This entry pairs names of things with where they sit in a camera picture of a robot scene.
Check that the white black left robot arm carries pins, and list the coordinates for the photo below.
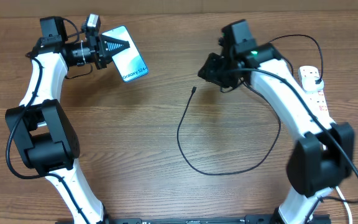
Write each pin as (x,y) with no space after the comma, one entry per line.
(42,142)

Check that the white power strip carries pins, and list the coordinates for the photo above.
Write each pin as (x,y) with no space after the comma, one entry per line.
(308,75)

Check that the cardboard wall panel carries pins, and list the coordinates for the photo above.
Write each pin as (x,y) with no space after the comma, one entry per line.
(43,8)

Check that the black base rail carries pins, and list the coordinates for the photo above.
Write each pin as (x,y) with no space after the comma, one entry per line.
(197,220)

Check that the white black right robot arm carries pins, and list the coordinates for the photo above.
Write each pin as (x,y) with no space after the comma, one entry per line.
(323,152)

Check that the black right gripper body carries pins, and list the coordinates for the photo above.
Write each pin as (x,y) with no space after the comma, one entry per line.
(220,73)

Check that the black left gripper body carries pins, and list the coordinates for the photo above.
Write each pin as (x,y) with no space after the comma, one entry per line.
(95,42)

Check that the Samsung Galaxy smartphone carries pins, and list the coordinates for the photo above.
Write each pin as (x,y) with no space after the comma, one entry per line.
(129,62)

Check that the white charger plug adapter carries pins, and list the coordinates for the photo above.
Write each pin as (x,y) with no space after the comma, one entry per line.
(311,84)

